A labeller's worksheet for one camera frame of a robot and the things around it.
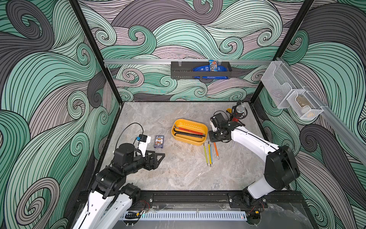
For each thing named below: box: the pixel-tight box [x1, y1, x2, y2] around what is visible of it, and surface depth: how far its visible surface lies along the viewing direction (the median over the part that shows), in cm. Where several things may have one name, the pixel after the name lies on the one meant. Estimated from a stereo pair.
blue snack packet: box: [192, 59, 230, 80], surface depth 93 cm
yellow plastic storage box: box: [171, 118, 209, 146], surface depth 103 cm
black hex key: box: [173, 127, 206, 139], surface depth 103 cm
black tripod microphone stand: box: [229, 100, 248, 127], surface depth 88 cm
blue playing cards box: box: [153, 135, 165, 149], surface depth 97 cm
